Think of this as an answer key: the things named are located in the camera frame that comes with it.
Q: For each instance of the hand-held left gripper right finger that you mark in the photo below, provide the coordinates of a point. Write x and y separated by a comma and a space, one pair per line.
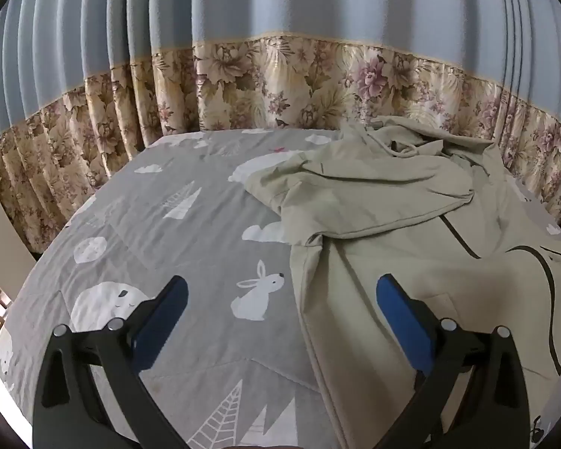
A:
404, 325

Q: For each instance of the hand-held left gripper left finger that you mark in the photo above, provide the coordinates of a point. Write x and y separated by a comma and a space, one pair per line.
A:
161, 322

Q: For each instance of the beige zip jacket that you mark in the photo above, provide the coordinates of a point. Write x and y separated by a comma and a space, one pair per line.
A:
378, 196

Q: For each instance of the grey animal print blanket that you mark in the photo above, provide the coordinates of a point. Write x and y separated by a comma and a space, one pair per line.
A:
177, 243

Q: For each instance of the white panel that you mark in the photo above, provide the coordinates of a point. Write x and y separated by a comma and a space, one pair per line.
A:
2, 234

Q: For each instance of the blue curtain with floral border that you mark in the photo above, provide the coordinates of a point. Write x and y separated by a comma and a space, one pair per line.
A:
271, 23

